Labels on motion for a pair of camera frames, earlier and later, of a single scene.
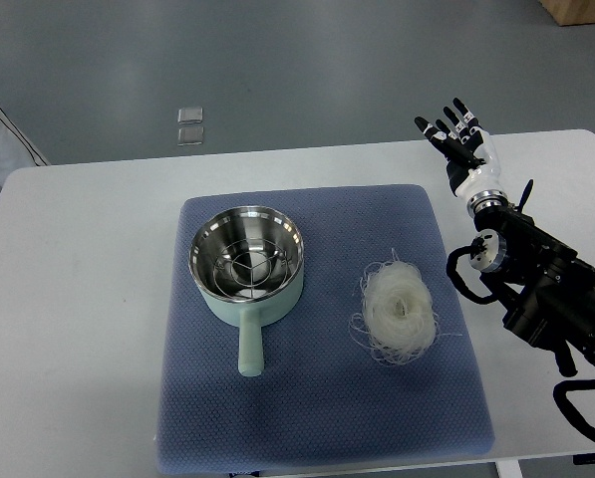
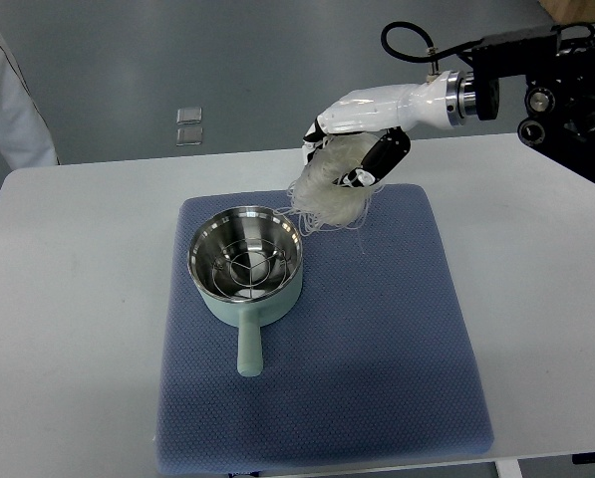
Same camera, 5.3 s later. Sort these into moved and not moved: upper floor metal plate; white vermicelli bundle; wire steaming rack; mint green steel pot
Moved: white vermicelli bundle
Not moved: upper floor metal plate; mint green steel pot; wire steaming rack
